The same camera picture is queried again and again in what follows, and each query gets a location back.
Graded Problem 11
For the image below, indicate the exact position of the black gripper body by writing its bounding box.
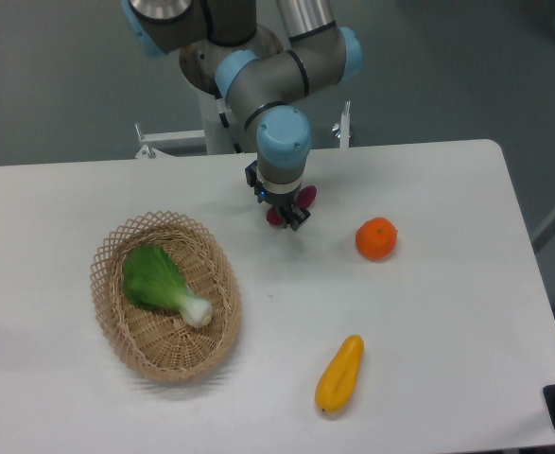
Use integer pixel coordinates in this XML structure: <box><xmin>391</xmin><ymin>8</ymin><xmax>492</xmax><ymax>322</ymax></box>
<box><xmin>256</xmin><ymin>178</ymin><xmax>302</xmax><ymax>208</ymax></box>

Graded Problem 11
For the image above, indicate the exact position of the purple sweet potato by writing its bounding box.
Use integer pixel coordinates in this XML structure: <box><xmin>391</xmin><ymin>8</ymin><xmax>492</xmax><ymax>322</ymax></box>
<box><xmin>266</xmin><ymin>185</ymin><xmax>317</xmax><ymax>227</ymax></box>

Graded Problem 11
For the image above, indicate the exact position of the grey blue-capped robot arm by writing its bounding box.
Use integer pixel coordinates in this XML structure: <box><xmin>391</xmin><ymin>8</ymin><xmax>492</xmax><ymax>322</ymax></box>
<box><xmin>121</xmin><ymin>1</ymin><xmax>363</xmax><ymax>230</ymax></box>

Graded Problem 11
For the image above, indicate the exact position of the orange tangerine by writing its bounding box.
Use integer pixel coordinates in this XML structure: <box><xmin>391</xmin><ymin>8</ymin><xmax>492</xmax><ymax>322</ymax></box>
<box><xmin>355</xmin><ymin>218</ymin><xmax>398</xmax><ymax>261</ymax></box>

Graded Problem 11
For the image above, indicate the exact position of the green bok choy toy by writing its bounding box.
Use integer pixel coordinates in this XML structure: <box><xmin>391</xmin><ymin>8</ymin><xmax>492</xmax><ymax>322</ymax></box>
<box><xmin>122</xmin><ymin>244</ymin><xmax>214</xmax><ymax>328</ymax></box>

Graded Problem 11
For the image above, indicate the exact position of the woven wicker basket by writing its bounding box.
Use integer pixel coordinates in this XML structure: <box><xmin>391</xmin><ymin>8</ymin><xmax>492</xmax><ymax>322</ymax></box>
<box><xmin>91</xmin><ymin>212</ymin><xmax>242</xmax><ymax>382</ymax></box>

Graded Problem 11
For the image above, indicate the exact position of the yellow papaya toy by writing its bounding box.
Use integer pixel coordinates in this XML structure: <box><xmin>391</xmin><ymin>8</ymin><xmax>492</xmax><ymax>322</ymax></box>
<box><xmin>315</xmin><ymin>335</ymin><xmax>365</xmax><ymax>413</ymax></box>

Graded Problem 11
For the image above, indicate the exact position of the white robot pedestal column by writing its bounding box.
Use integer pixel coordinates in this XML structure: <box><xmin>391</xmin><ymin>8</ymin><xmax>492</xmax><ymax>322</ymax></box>
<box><xmin>198</xmin><ymin>91</ymin><xmax>256</xmax><ymax>155</ymax></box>

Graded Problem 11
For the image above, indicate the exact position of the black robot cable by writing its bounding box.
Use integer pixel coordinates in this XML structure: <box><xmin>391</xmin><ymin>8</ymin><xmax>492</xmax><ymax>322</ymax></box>
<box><xmin>213</xmin><ymin>94</ymin><xmax>244</xmax><ymax>155</ymax></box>

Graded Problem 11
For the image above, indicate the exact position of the white metal base frame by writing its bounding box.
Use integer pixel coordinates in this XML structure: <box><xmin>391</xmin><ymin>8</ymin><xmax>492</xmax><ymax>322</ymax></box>
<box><xmin>134</xmin><ymin>100</ymin><xmax>354</xmax><ymax>159</ymax></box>

